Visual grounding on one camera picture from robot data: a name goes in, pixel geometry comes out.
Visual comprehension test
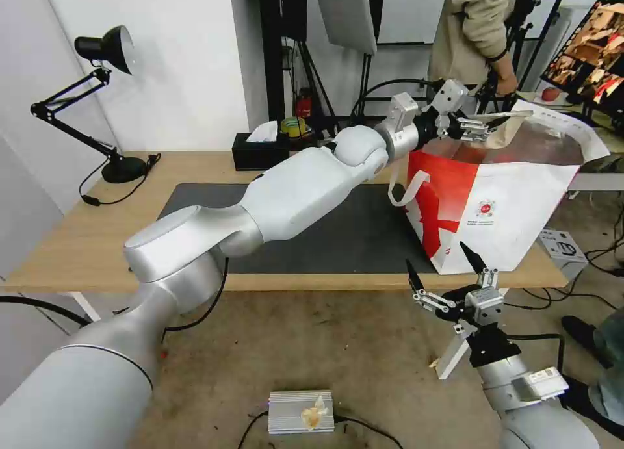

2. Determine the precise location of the white tissue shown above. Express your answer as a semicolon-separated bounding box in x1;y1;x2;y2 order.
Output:
245;121;280;144

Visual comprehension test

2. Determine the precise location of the white printed carton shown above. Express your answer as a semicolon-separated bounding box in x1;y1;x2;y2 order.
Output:
539;228;589;261

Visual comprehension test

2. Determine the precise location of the red bottle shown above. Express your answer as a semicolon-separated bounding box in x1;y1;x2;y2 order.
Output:
296;86;313;120

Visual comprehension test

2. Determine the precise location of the black metal rack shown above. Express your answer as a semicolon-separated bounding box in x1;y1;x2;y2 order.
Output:
257;0;309;128

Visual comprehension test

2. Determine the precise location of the black computer monitor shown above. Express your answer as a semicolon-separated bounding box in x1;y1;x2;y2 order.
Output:
538;0;624;107

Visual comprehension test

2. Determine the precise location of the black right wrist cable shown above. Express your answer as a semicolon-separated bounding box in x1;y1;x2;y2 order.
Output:
506;331;567;374

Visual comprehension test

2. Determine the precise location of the black tripod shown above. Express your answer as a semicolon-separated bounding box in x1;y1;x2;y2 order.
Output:
475;70;519;114

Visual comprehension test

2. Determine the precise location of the black floor cable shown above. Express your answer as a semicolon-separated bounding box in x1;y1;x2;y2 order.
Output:
237;409;406;449

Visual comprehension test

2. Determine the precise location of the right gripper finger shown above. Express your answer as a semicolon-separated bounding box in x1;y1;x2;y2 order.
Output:
460;241;500;294
405;259;454;316

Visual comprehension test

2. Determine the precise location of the crumpled paper trash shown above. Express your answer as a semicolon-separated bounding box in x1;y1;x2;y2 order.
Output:
299;394;328;430

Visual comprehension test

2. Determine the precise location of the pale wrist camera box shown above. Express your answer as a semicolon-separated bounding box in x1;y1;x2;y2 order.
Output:
463;287;506;326
434;79;471;117

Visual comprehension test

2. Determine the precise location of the black desk lamp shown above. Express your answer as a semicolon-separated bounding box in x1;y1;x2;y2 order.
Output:
30;25;148;185

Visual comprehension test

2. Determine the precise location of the black shoe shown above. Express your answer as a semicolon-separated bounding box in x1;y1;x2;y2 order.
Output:
560;314;611;368

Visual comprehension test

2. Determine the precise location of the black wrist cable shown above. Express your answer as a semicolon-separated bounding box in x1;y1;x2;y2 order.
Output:
506;331;567;374
350;77;441;128

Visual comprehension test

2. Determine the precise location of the black desk mat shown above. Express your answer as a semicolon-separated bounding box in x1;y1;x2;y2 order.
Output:
154;181;440;275

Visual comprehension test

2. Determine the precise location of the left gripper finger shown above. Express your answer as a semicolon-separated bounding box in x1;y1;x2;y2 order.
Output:
453;113;510;130
448;125;491;143

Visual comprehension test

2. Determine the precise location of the white table leg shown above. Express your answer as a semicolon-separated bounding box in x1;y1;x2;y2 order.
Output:
435;317;482;380
68;290;102;324

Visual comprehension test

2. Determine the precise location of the black lamp cable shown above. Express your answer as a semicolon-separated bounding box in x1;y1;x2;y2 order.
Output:
79;152;163;207

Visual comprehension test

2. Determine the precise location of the person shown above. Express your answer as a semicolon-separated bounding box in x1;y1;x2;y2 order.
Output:
427;0;521;99

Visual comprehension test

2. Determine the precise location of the grey softbox panel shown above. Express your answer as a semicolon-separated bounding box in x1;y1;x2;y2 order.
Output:
311;0;382;56

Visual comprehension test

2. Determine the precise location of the black tissue box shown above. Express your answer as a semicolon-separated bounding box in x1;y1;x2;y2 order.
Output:
231;132;293;172

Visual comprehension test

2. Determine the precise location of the white and red takeout bag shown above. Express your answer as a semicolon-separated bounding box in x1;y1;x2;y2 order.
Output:
387;99;612;276

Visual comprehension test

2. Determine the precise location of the silver finned metal box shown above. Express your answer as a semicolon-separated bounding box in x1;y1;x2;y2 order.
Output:
267;390;337;436

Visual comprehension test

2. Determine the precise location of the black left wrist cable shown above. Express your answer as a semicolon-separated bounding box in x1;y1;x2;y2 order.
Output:
350;77;441;128

